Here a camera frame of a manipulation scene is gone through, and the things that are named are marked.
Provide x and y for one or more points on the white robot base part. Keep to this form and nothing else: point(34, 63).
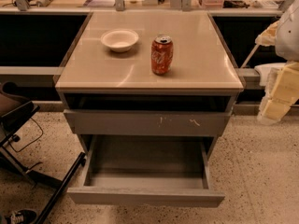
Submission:
point(264, 70)

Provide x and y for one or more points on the red cola can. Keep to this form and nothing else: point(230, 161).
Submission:
point(161, 54)

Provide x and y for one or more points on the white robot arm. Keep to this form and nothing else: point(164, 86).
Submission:
point(287, 36)

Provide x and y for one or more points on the grey drawer cabinet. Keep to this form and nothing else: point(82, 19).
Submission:
point(202, 76)

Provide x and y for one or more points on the grey drawer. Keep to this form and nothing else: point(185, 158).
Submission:
point(147, 123)
point(146, 170)

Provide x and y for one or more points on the purple paper on shelf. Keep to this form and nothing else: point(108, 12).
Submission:
point(99, 3)

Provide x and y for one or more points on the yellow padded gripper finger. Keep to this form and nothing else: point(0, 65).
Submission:
point(281, 92)

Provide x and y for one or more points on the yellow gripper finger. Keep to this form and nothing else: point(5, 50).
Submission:
point(268, 36)

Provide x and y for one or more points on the white paper bowl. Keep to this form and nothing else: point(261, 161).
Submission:
point(119, 40)

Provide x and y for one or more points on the dark items on shelf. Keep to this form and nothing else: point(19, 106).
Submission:
point(235, 4)

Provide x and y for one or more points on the grey stick white tip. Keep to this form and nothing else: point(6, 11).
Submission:
point(249, 56)

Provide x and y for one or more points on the black white sneaker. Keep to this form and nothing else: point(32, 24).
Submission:
point(20, 217)

